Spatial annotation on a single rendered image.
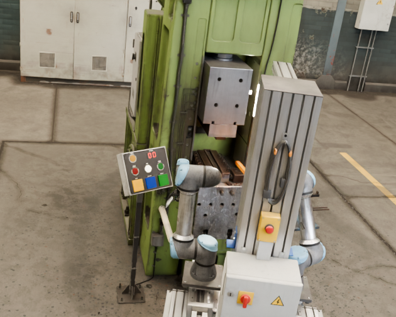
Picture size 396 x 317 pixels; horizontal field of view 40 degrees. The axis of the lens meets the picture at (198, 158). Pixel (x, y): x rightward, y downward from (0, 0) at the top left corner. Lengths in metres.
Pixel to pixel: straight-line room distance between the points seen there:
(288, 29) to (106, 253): 2.34
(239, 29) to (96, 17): 5.24
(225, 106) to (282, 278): 1.61
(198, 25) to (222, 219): 1.41
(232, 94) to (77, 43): 5.41
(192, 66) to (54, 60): 5.37
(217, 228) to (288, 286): 1.70
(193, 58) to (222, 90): 0.29
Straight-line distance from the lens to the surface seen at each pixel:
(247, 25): 3.82
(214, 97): 3.73
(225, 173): 3.97
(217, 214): 4.05
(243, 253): 2.62
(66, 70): 9.01
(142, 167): 3.64
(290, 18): 3.90
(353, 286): 4.88
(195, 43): 3.75
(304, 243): 3.16
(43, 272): 4.52
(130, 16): 8.87
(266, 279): 2.48
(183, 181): 2.84
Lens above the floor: 2.63
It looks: 23 degrees down
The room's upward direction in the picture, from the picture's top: 7 degrees clockwise
